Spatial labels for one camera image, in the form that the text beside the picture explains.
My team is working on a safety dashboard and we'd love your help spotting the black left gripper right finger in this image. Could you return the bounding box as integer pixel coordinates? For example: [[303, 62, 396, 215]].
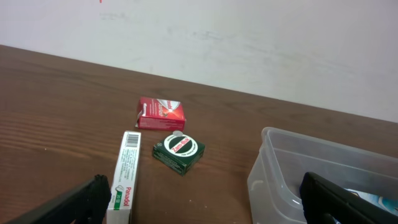
[[300, 172, 397, 224]]

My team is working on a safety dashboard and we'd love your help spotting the blue cooling patch box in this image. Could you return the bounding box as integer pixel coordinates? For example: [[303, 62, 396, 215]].
[[346, 189, 398, 216]]

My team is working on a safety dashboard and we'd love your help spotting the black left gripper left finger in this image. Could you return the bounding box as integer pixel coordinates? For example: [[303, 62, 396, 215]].
[[7, 174, 111, 224]]

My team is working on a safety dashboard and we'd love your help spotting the clear plastic container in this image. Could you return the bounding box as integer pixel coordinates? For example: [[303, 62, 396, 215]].
[[248, 127, 397, 224]]

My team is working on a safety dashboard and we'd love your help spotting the green Zam-Buk box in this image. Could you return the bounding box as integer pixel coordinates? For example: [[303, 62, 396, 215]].
[[152, 131, 206, 176]]

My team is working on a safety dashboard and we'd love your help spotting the red medicine box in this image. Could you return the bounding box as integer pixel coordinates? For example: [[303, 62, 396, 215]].
[[136, 96, 186, 131]]

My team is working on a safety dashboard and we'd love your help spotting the white Panadol box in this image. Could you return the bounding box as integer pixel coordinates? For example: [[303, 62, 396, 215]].
[[106, 131, 141, 224]]

